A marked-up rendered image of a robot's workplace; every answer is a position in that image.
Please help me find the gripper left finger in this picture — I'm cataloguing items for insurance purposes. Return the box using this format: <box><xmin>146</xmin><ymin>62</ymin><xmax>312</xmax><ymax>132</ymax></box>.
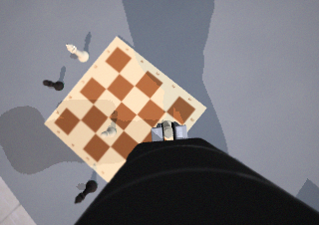
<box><xmin>151</xmin><ymin>122</ymin><xmax>164</xmax><ymax>141</ymax></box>

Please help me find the chess board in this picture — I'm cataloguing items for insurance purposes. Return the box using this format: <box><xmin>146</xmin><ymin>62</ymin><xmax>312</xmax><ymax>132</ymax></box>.
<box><xmin>45</xmin><ymin>37</ymin><xmax>206</xmax><ymax>182</ymax></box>

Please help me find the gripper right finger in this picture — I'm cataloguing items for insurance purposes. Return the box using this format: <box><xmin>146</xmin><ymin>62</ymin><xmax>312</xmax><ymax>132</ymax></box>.
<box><xmin>171</xmin><ymin>121</ymin><xmax>187</xmax><ymax>139</ymax></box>

